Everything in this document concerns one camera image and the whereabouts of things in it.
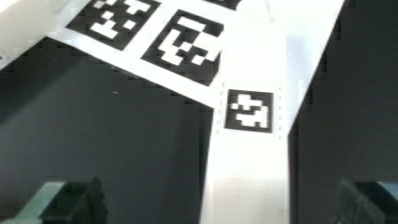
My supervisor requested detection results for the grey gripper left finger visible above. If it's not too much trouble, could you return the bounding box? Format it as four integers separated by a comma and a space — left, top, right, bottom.
5, 177, 108, 224

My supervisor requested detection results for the white desk leg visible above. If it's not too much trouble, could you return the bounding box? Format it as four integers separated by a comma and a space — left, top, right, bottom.
197, 19, 344, 224

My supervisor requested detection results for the marker tag sheet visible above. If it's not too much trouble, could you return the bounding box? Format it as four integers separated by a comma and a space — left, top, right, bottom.
0, 0, 280, 108

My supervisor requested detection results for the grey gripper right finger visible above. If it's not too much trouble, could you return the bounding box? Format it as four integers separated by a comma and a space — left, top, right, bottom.
332, 179, 398, 224

